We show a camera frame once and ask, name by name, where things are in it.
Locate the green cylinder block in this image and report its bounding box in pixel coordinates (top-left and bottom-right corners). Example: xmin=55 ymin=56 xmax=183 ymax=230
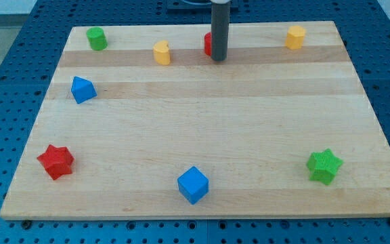
xmin=86 ymin=26 xmax=108 ymax=51

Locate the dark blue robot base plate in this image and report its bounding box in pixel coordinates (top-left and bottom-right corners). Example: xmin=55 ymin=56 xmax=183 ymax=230
xmin=166 ymin=0 xmax=239 ymax=14

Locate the blue triangle block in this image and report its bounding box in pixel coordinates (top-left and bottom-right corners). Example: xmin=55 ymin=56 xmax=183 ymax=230
xmin=70 ymin=77 xmax=97 ymax=104

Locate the wooden board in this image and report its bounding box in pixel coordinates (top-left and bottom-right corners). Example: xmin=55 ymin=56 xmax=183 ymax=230
xmin=0 ymin=21 xmax=390 ymax=220

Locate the green star block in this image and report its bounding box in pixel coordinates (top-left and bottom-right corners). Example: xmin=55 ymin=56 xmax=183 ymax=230
xmin=306 ymin=148 xmax=343 ymax=186

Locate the red star block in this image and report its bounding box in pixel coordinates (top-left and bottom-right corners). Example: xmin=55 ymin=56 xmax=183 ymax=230
xmin=37 ymin=144 xmax=74 ymax=180

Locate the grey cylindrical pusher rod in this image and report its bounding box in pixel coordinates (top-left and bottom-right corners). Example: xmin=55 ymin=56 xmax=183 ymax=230
xmin=211 ymin=0 xmax=231 ymax=62

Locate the yellow heart block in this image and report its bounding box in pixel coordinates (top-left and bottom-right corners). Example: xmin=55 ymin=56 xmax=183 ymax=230
xmin=153 ymin=40 xmax=171 ymax=65

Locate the yellow hexagon block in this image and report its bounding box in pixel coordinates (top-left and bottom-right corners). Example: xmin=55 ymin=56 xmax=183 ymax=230
xmin=285 ymin=25 xmax=306 ymax=49

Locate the blue cube block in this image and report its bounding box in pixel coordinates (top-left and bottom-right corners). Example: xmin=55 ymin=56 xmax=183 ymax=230
xmin=177 ymin=166 xmax=209 ymax=205

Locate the red cylinder block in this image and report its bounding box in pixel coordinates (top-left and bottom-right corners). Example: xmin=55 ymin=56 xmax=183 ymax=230
xmin=204 ymin=32 xmax=211 ymax=56

